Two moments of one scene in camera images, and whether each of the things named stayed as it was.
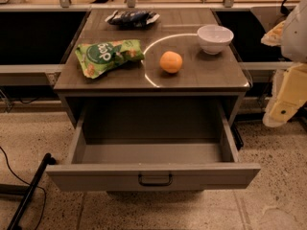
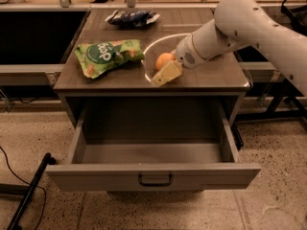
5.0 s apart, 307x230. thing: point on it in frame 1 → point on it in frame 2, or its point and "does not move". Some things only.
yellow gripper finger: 289,93 → 172,70
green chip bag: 95,58 does not move
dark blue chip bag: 131,18 does not move
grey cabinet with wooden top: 201,74 does not move
